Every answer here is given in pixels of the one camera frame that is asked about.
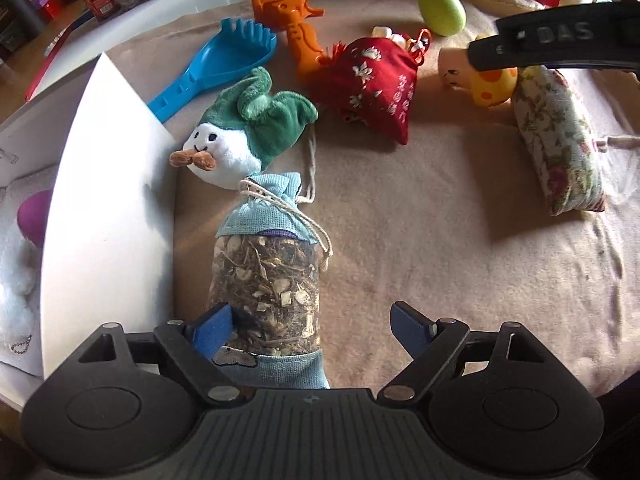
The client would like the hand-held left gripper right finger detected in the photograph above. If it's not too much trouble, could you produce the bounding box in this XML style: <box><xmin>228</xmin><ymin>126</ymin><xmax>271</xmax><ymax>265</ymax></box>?
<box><xmin>377</xmin><ymin>301</ymin><xmax>553</xmax><ymax>402</ymax></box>

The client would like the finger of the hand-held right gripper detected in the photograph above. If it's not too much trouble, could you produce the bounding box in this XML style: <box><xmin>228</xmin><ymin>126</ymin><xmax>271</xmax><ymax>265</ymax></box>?
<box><xmin>468</xmin><ymin>1</ymin><xmax>640</xmax><ymax>81</ymax></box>

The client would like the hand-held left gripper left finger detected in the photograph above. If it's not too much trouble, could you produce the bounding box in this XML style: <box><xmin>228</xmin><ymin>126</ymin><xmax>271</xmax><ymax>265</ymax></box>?
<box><xmin>75</xmin><ymin>302</ymin><xmax>246</xmax><ymax>403</ymax></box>

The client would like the blue cloth herb sachet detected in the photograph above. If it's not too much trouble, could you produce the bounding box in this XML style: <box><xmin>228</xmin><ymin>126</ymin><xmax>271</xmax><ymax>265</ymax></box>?
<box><xmin>207</xmin><ymin>172</ymin><xmax>333</xmax><ymax>391</ymax></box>

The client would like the yellow spotted mushroom toy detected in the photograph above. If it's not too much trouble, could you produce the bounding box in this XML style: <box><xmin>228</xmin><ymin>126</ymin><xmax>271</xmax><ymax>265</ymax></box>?
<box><xmin>439</xmin><ymin>35</ymin><xmax>519</xmax><ymax>107</ymax></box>

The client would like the floral cloth pouch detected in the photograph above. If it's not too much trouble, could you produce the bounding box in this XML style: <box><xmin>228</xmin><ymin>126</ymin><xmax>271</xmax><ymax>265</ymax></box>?
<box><xmin>511</xmin><ymin>66</ymin><xmax>640</xmax><ymax>216</ymax></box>

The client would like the green toy egg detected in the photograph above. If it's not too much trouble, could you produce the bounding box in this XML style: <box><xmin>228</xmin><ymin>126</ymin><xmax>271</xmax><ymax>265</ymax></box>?
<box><xmin>417</xmin><ymin>0</ymin><xmax>467</xmax><ymax>37</ymax></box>

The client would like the white cardboard box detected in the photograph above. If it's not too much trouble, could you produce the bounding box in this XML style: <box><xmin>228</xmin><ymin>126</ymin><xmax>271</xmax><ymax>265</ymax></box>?
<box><xmin>0</xmin><ymin>52</ymin><xmax>176</xmax><ymax>411</ymax></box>

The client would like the red floral sachet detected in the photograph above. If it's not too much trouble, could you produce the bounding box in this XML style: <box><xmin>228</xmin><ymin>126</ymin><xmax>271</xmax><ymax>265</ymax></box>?
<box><xmin>307</xmin><ymin>26</ymin><xmax>432</xmax><ymax>146</ymax></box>

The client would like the white plush radish toy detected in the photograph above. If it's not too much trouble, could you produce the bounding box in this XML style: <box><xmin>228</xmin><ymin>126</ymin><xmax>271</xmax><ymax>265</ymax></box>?
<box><xmin>169</xmin><ymin>66</ymin><xmax>319</xmax><ymax>190</ymax></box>

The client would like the orange toy hammer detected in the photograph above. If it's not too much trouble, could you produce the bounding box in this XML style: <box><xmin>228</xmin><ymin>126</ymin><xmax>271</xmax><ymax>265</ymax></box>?
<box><xmin>251</xmin><ymin>0</ymin><xmax>331</xmax><ymax>83</ymax></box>

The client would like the blue toy rake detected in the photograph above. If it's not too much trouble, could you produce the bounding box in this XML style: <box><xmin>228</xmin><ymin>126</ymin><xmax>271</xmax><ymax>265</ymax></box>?
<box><xmin>147</xmin><ymin>17</ymin><xmax>278</xmax><ymax>123</ymax></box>

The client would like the beige blanket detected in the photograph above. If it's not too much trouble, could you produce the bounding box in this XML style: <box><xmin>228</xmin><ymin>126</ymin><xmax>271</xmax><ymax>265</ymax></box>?
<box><xmin>102</xmin><ymin>0</ymin><xmax>640</xmax><ymax>396</ymax></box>

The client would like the white fluffy plush toy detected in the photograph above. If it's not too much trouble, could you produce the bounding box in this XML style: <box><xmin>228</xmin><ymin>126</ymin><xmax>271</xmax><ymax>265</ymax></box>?
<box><xmin>0</xmin><ymin>232</ymin><xmax>43</xmax><ymax>361</ymax></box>

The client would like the purple round toy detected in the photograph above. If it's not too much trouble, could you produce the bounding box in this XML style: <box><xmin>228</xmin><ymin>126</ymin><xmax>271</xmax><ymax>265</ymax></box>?
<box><xmin>16</xmin><ymin>192</ymin><xmax>53</xmax><ymax>248</ymax></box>

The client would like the red storage box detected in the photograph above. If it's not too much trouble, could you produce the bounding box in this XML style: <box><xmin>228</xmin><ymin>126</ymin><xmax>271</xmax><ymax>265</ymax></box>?
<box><xmin>32</xmin><ymin>0</ymin><xmax>65</xmax><ymax>20</ymax></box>

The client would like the black bottle purple cap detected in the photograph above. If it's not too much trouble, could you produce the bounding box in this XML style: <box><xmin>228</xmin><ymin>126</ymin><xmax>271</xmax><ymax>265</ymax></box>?
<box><xmin>6</xmin><ymin>0</ymin><xmax>46</xmax><ymax>38</ymax></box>

